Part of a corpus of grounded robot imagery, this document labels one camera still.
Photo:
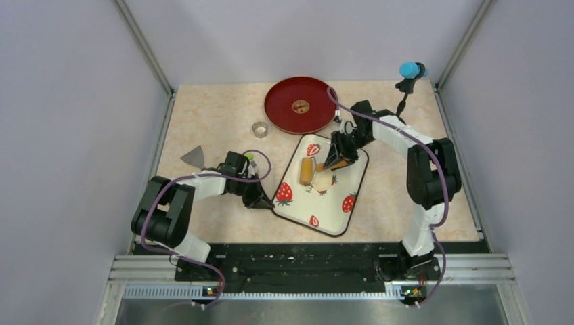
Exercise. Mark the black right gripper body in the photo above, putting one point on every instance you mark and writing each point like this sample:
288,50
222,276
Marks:
350,146

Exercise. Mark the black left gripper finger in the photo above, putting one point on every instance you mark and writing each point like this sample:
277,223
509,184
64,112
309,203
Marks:
261,196
261,204

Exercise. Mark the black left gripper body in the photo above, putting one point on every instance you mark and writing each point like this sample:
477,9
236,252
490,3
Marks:
248,190

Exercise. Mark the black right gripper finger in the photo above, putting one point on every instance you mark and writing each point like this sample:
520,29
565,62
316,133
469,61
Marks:
338,160
336,145

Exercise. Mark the white dough lump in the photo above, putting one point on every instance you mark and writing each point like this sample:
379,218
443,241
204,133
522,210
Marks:
322,181

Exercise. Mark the wooden dough roller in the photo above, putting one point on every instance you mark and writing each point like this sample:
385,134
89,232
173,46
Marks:
308,170

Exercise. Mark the strawberry print rectangular tray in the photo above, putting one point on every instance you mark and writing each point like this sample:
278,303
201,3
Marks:
326,212

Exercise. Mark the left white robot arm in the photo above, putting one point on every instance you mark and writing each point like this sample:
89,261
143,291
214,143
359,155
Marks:
164,212

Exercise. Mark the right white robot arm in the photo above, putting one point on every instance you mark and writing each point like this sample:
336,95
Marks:
432,177

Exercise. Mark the red round lacquer plate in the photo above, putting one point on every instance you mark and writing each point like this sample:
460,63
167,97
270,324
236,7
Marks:
300,105

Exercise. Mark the blue microphone on stand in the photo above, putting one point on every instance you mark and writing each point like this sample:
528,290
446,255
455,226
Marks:
411,73

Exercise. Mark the metal dough scraper wooden handle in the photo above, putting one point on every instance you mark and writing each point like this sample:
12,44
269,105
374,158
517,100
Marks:
194,158

